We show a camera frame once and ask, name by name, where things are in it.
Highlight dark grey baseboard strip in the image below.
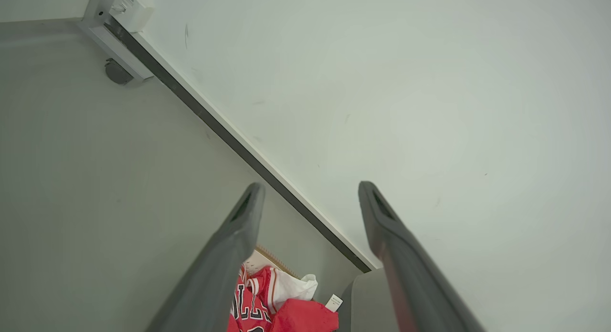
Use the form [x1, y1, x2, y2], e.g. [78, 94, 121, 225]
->
[103, 17, 382, 274]

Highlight red Bulls basketball jersey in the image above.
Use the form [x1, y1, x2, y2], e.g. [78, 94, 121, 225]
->
[228, 264, 288, 332]

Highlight white wall box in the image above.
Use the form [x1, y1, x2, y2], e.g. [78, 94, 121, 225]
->
[109, 0, 156, 33]

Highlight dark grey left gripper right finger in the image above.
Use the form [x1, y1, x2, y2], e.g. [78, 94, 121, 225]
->
[358, 181, 485, 332]

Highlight white perforated laundry basket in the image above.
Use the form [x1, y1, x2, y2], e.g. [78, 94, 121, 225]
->
[243, 245, 302, 280]

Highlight white cloth garment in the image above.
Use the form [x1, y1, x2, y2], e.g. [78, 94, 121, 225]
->
[271, 269, 318, 314]

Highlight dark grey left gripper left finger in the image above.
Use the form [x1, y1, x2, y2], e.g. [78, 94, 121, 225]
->
[146, 182, 266, 332]

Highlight plain red garment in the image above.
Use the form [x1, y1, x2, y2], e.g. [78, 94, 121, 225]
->
[269, 299, 340, 332]

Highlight grey round door stop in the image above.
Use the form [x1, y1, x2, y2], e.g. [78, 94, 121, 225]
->
[105, 58, 135, 86]

